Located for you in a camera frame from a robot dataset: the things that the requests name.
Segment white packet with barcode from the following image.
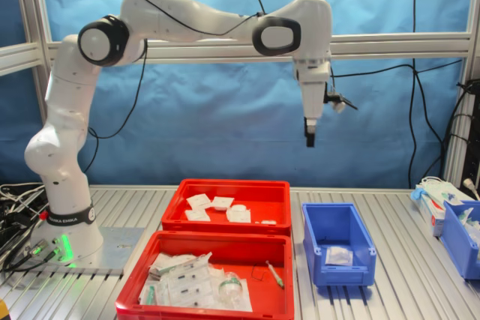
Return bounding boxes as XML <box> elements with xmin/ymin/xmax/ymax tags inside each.
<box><xmin>148</xmin><ymin>251</ymin><xmax>213</xmax><ymax>280</ymax></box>

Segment long aluminium frame beam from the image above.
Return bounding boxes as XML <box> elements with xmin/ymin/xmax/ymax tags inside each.
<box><xmin>44</xmin><ymin>32</ymin><xmax>474</xmax><ymax>65</ymax></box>

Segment pile of face masks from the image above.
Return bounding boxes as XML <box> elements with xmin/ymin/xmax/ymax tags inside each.
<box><xmin>419</xmin><ymin>176</ymin><xmax>464</xmax><ymax>205</ymax></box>

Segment white packets in blue bin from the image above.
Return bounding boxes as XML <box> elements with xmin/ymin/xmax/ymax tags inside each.
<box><xmin>452</xmin><ymin>206</ymin><xmax>480</xmax><ymax>241</ymax></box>

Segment white carton red blue print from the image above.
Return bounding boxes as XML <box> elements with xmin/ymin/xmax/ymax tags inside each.
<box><xmin>415</xmin><ymin>184</ymin><xmax>447</xmax><ymax>238</ymax></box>

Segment packet with green cannula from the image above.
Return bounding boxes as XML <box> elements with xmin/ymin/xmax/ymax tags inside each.
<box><xmin>138</xmin><ymin>280</ymin><xmax>162</xmax><ymax>306</ymax></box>

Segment white sterile packet black marks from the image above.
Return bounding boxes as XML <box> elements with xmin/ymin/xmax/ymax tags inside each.
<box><xmin>155</xmin><ymin>271</ymin><xmax>226</xmax><ymax>310</ymax></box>

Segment short aluminium frame beam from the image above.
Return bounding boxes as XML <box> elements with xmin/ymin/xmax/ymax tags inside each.
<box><xmin>0</xmin><ymin>43</ymin><xmax>39</xmax><ymax>76</ymax></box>

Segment red crate with bandages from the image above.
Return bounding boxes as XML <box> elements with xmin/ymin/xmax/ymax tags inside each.
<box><xmin>160</xmin><ymin>178</ymin><xmax>293</xmax><ymax>237</ymax></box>

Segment thin black wire loop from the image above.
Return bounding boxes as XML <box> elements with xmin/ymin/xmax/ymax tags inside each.
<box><xmin>251</xmin><ymin>265</ymin><xmax>269</xmax><ymax>283</ymax></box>

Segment blue open-front storage bin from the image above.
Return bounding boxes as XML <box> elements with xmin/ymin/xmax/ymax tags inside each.
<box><xmin>301</xmin><ymin>202</ymin><xmax>377</xmax><ymax>288</ymax></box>

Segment black camera cable on arm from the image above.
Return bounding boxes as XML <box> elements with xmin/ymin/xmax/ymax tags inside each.
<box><xmin>82</xmin><ymin>0</ymin><xmax>339</xmax><ymax>175</ymax></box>

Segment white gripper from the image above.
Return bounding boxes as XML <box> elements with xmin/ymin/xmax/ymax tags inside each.
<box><xmin>298</xmin><ymin>62</ymin><xmax>332</xmax><ymax>148</ymax></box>

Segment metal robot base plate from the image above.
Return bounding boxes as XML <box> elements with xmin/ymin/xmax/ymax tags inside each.
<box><xmin>76</xmin><ymin>225</ymin><xmax>146</xmax><ymax>277</ymax></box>

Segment black cable bundle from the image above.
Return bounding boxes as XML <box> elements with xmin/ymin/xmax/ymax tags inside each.
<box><xmin>445</xmin><ymin>79</ymin><xmax>480</xmax><ymax>157</ymax></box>

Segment black sagging cable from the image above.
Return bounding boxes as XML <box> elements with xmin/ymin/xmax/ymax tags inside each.
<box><xmin>329</xmin><ymin>58</ymin><xmax>464</xmax><ymax>181</ymax></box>

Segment small plastic syringe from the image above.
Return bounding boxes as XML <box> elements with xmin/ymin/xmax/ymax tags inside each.
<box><xmin>265</xmin><ymin>259</ymin><xmax>286</xmax><ymax>291</ymax></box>

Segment blue bin full of packets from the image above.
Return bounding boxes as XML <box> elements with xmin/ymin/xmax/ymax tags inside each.
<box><xmin>439</xmin><ymin>199</ymin><xmax>480</xmax><ymax>281</ymax></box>

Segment flat white bandage packet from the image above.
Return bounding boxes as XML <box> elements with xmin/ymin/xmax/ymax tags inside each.
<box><xmin>211</xmin><ymin>196</ymin><xmax>236</xmax><ymax>212</ymax></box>
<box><xmin>184</xmin><ymin>209</ymin><xmax>210</xmax><ymax>222</ymax></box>
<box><xmin>187</xmin><ymin>193</ymin><xmax>210</xmax><ymax>210</ymax></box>

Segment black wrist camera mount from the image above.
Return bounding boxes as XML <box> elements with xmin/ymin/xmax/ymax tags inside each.
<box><xmin>323</xmin><ymin>85</ymin><xmax>359</xmax><ymax>115</ymax></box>

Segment red crate with medical supplies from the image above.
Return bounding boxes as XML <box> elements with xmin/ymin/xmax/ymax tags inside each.
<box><xmin>115</xmin><ymin>229</ymin><xmax>296</xmax><ymax>320</ymax></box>

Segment blue fabric curtain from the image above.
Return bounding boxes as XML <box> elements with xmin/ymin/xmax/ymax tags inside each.
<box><xmin>0</xmin><ymin>0</ymin><xmax>480</xmax><ymax>190</ymax></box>

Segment cable bundle at robot base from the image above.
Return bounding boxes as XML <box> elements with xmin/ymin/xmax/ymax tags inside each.
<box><xmin>0</xmin><ymin>182</ymin><xmax>50</xmax><ymax>273</ymax></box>

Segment clear packet with green ring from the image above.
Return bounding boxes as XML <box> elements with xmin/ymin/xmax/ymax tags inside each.
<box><xmin>208</xmin><ymin>265</ymin><xmax>253</xmax><ymax>313</ymax></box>

